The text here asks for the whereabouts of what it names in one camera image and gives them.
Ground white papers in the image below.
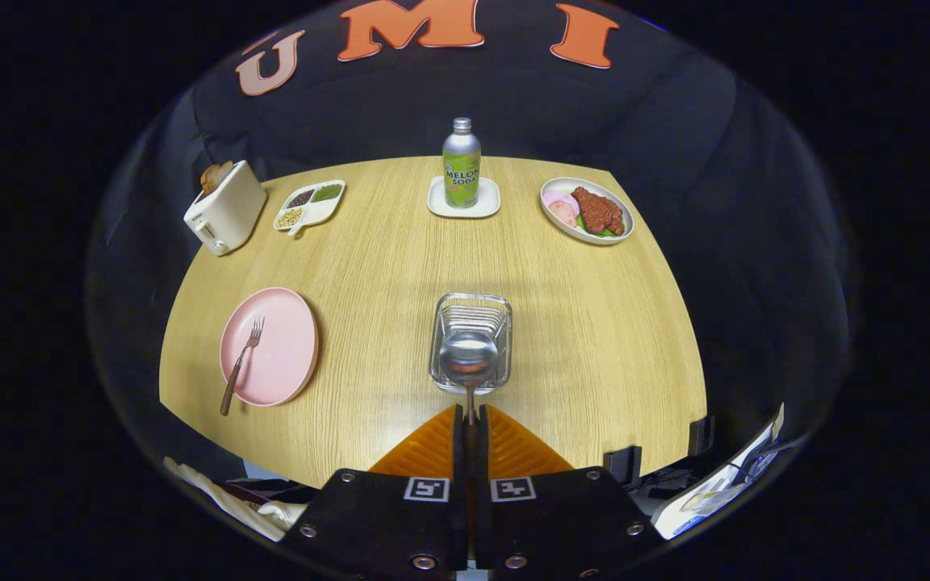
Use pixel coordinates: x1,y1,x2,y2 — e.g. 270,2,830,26
651,402,786,540

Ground white square coaster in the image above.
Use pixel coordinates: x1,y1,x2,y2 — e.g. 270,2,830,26
427,176,502,219

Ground white cloth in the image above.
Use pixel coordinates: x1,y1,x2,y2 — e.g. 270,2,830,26
162,456,308,541

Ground pink plate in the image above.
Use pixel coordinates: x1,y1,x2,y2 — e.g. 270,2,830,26
220,287,320,408

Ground metal spoon with wooden handle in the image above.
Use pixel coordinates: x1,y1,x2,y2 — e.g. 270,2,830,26
438,329,501,426

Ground white divided dish with beans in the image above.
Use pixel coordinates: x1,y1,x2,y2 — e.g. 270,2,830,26
273,180,346,236

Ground clear wire cutlery holder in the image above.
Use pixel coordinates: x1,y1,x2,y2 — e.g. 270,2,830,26
429,292,513,395

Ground red meat piece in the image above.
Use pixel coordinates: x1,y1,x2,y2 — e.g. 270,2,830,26
572,186,626,236

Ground green soda bottle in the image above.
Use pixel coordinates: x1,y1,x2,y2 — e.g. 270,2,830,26
442,117,482,210

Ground white plate with food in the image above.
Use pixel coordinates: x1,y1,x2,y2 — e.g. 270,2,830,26
540,177,635,245

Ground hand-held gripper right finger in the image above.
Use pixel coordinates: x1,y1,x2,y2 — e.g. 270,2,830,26
473,403,664,581

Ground metal fork with wooden handle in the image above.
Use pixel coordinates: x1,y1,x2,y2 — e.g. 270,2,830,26
220,316,265,417

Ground white toaster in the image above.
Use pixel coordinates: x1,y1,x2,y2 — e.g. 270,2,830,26
183,160,268,257

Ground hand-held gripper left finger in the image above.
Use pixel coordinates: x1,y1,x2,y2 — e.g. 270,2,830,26
279,403,470,581

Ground pink ham slices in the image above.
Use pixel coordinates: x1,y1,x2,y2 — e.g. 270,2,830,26
543,190,580,227

